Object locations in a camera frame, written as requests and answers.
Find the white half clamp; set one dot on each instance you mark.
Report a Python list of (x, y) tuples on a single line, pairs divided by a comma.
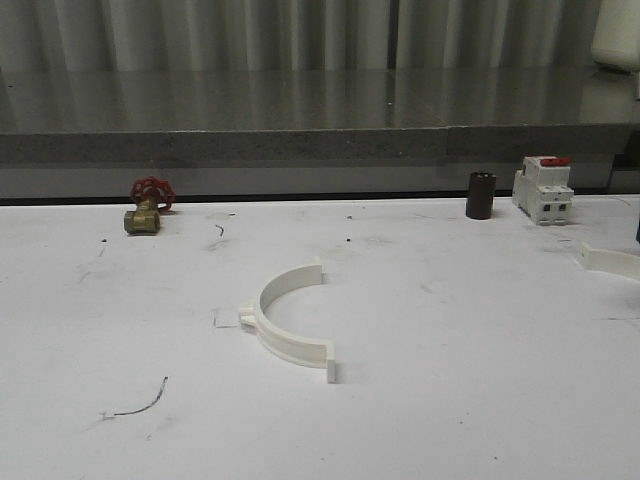
[(609, 261), (280, 337)]

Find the brass valve red handwheel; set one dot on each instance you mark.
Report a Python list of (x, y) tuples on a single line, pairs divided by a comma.
[(153, 197)]

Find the grey stone countertop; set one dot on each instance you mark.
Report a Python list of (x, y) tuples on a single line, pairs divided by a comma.
[(324, 118)]

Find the white rice cooker appliance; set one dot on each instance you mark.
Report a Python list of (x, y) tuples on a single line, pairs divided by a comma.
[(616, 38)]

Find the white circuit breaker red switch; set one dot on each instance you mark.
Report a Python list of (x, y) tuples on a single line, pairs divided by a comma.
[(541, 189)]

